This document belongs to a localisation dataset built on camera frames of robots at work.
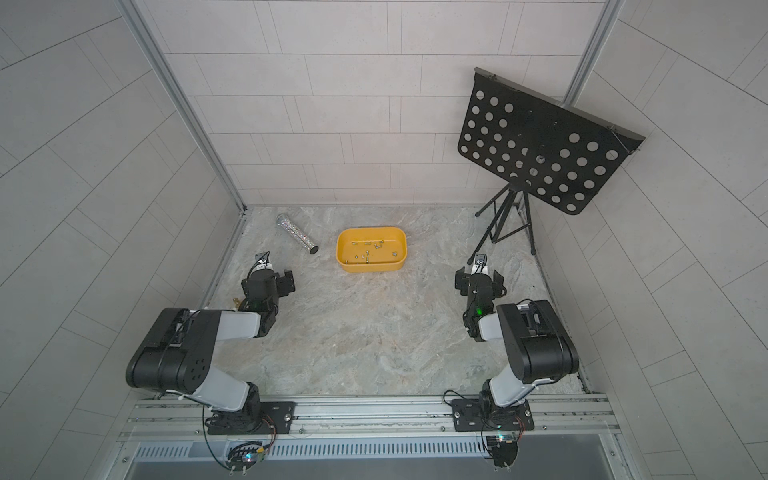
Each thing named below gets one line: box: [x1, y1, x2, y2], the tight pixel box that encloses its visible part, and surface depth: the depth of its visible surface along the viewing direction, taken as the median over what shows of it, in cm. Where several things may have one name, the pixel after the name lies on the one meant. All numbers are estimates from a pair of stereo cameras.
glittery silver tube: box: [276, 213, 319, 255], surface depth 107 cm
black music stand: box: [458, 67, 646, 264], surface depth 74 cm
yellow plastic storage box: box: [336, 227, 407, 273], surface depth 105 cm
